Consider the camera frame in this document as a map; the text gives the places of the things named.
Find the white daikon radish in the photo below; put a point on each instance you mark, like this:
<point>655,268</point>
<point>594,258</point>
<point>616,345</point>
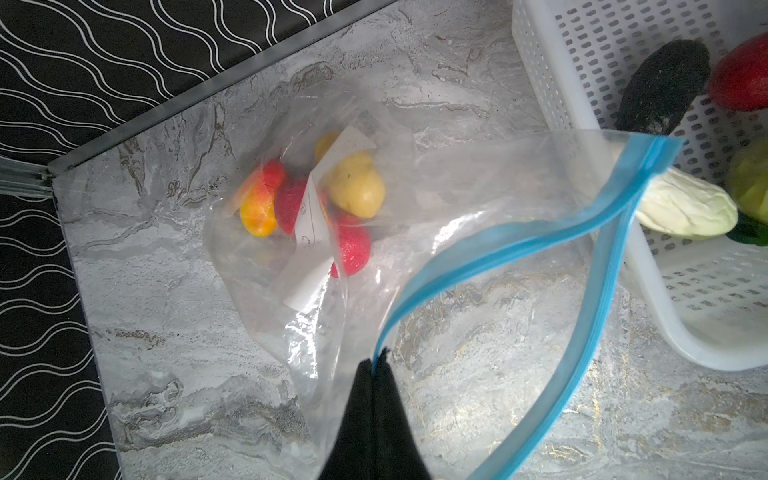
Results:
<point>681,205</point>

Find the dark green leaf piece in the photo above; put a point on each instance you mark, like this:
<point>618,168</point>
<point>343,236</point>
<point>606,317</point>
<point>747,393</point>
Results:
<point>749,231</point>

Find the clear zip top bag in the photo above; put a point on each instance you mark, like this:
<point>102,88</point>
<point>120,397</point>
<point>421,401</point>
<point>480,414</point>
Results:
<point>492,273</point>

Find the white plastic basket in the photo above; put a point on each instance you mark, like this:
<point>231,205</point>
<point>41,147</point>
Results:
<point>707,292</point>

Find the yellow potato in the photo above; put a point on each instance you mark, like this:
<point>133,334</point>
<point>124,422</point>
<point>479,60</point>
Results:
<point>347,172</point>

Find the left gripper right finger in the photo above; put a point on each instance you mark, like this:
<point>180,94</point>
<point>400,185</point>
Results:
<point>396,455</point>

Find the green cabbage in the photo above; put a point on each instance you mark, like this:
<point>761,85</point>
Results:
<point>746,181</point>

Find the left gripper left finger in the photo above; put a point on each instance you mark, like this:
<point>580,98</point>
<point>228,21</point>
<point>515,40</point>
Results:
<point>352,456</point>

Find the red yellow mango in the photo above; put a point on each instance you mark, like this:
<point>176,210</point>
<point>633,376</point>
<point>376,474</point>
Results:
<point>257,207</point>

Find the black avocado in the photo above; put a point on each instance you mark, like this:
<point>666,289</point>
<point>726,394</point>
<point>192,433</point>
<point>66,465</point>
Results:
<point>663,88</point>

